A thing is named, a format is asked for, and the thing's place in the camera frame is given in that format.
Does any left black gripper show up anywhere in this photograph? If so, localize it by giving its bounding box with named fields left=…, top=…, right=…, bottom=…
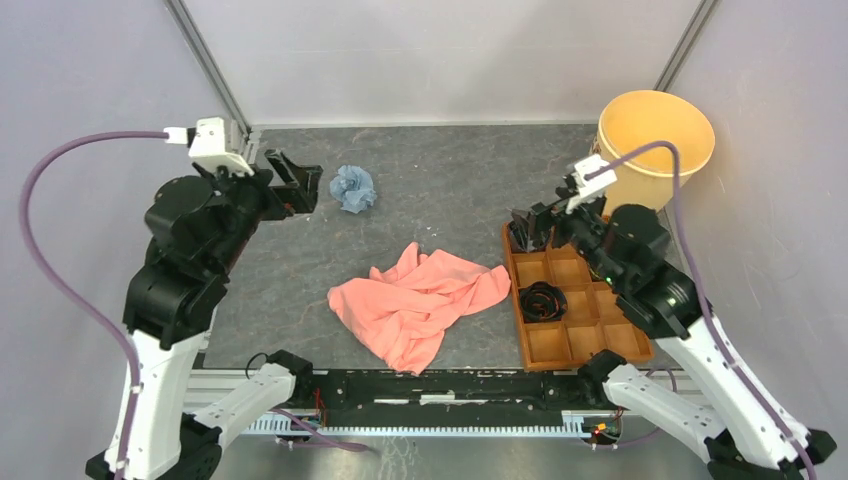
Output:
left=200, top=144, right=325, bottom=272

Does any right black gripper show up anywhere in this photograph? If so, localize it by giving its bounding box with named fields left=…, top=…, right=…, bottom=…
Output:
left=510, top=185, right=626, bottom=288

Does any blue plastic trash bag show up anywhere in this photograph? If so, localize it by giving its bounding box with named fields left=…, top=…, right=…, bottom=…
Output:
left=329, top=165, right=377, bottom=214

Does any yellow trash bin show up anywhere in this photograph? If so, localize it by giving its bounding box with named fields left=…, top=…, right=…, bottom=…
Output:
left=590, top=90, right=716, bottom=216

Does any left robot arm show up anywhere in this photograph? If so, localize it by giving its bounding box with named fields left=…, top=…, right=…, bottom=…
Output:
left=85, top=150, right=323, bottom=479

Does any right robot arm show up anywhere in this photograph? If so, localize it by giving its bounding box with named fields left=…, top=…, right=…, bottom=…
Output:
left=512, top=200, right=836, bottom=479

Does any orange compartment tray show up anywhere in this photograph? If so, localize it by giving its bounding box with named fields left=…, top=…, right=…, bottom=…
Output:
left=501, top=223, right=654, bottom=372

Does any pink cloth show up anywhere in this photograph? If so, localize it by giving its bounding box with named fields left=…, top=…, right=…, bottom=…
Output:
left=327, top=242, right=511, bottom=375

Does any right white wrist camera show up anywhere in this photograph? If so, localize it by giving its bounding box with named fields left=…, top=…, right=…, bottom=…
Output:
left=564, top=154, right=617, bottom=214

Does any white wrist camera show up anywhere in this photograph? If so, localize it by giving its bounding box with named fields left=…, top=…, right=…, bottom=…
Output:
left=163, top=117, right=255, bottom=177
left=564, top=154, right=617, bottom=214

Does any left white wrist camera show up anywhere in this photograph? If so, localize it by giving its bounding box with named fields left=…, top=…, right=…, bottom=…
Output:
left=163, top=117, right=255, bottom=177

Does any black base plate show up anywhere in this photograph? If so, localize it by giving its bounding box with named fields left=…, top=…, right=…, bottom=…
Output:
left=281, top=369, right=617, bottom=428

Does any aluminium frame rail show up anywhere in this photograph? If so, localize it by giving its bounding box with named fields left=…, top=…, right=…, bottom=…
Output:
left=246, top=406, right=615, bottom=439

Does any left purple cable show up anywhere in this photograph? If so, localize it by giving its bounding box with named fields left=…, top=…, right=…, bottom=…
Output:
left=18, top=130, right=171, bottom=480

